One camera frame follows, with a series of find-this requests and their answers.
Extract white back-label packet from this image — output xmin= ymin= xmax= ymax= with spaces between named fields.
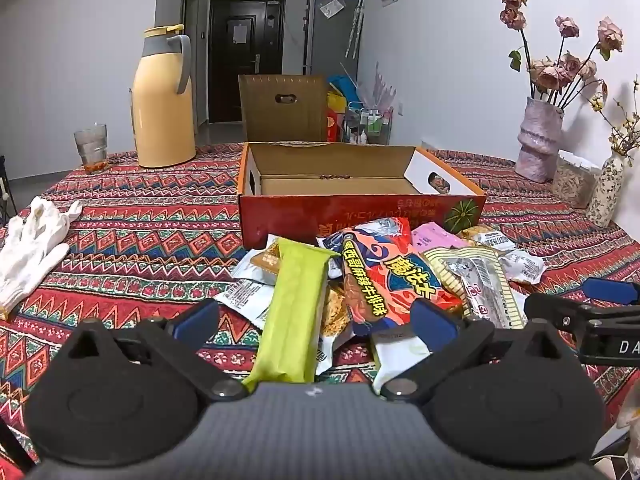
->
xmin=214 ymin=280 xmax=274 ymax=330

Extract yellow striped snack pack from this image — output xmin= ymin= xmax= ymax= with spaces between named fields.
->
xmin=421 ymin=246 xmax=526 ymax=330

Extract long green snack bar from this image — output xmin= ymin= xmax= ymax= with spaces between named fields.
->
xmin=243 ymin=237 xmax=337 ymax=392

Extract pink snack packet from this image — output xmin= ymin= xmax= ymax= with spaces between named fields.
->
xmin=411 ymin=222 xmax=469 ymax=252

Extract orange cracker packet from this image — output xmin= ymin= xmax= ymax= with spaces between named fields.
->
xmin=250 ymin=240 xmax=280 ymax=275

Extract white cracker packet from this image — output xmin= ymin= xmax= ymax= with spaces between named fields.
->
xmin=316 ymin=283 xmax=354 ymax=376

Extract white floral small vase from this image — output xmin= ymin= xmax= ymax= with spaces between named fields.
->
xmin=586 ymin=151 xmax=626 ymax=228

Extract woven tissue box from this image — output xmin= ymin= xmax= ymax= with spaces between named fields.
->
xmin=551 ymin=150 xmax=601 ymax=209

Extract red cardboard snack box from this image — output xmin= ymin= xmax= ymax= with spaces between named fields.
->
xmin=238 ymin=142 xmax=486 ymax=249

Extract pink ceramic vase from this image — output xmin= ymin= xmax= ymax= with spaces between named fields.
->
xmin=515 ymin=98 xmax=564 ymax=183

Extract white cloth gloves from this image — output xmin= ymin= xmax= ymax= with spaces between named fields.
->
xmin=1 ymin=196 xmax=82 ymax=321

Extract glass cup with drink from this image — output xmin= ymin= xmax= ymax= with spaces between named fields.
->
xmin=74 ymin=124 xmax=108 ymax=174

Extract yellow thermos jug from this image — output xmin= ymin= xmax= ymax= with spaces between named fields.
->
xmin=130 ymin=24 xmax=195 ymax=169

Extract dried pink roses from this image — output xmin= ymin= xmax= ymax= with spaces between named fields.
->
xmin=499 ymin=0 xmax=625 ymax=112

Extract brown wicker chair back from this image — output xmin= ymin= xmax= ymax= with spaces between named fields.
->
xmin=239 ymin=75 xmax=328 ymax=142

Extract red gift bag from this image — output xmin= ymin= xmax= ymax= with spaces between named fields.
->
xmin=326 ymin=108 xmax=344 ymax=142

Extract black entrance door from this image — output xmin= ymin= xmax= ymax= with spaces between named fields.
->
xmin=207 ymin=0 xmax=285 ymax=124

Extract grey refrigerator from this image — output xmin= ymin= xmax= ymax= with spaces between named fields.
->
xmin=303 ymin=0 xmax=364 ymax=80

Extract wire storage cart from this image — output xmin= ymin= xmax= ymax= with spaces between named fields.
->
xmin=341 ymin=101 xmax=394 ymax=145

